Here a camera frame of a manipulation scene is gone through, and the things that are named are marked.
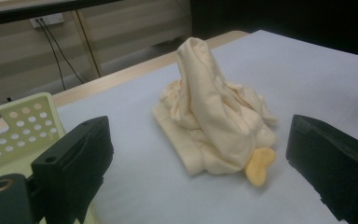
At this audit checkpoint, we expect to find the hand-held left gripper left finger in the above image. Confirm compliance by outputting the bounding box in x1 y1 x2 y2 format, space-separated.
31 115 115 224

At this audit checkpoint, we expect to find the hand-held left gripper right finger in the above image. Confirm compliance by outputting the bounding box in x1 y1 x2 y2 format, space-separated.
285 114 358 224

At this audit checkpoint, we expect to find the light green plastic basket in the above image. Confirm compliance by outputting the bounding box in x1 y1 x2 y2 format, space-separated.
0 91 101 224

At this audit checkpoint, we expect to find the cream cloth garment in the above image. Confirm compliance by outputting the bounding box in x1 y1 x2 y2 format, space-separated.
151 36 280 188

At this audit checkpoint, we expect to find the white table mat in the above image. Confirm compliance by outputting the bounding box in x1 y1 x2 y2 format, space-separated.
55 29 358 224

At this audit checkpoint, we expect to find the black horizontal bar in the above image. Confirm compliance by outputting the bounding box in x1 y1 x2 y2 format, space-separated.
0 0 124 29

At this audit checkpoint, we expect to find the black wall cable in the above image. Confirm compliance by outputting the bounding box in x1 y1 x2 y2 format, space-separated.
35 18 67 91
41 18 86 85

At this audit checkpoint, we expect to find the white wall socket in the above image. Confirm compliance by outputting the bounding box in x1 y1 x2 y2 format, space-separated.
29 12 66 30

